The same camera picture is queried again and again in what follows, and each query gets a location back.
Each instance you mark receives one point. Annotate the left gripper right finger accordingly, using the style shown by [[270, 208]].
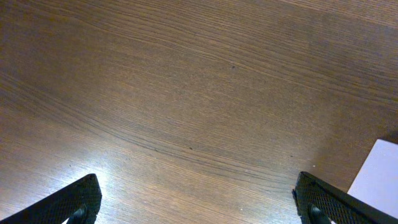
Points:
[[319, 202]]

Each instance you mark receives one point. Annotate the white cardboard box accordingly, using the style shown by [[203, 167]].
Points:
[[376, 181]]

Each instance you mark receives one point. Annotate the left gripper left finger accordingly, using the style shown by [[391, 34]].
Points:
[[78, 202]]

